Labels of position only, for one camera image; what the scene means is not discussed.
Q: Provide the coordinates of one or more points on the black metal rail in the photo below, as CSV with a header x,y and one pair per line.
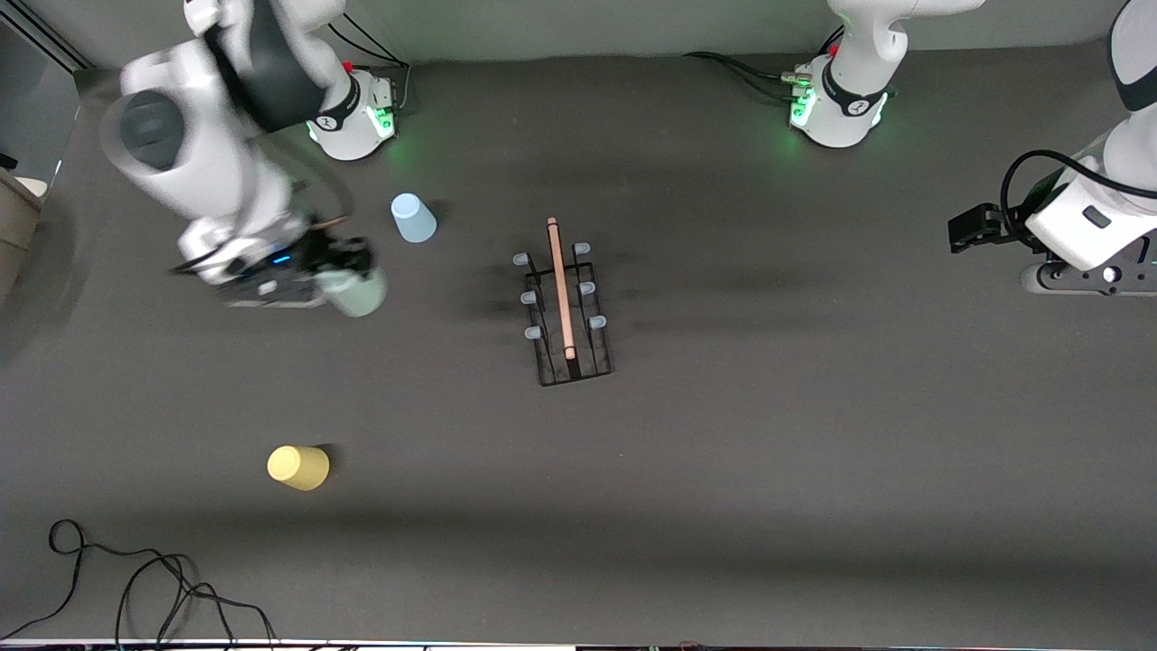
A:
x,y
50,38

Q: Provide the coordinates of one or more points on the dark grey table mat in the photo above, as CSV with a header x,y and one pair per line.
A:
x,y
633,452

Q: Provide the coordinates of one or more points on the light blue plastic cup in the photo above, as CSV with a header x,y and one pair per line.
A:
x,y
414,220

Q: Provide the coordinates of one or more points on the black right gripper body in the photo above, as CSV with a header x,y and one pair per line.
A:
x,y
327,252

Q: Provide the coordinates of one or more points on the beige box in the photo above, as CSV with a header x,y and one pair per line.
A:
x,y
18,235

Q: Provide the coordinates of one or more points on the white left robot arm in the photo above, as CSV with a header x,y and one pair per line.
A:
x,y
845,113

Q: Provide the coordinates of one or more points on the pale green plastic cup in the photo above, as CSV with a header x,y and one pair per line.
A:
x,y
357,294

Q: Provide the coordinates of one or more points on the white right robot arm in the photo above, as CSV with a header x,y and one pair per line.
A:
x,y
208,172

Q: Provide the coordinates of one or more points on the yellow plastic cup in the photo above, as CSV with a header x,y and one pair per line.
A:
x,y
298,467

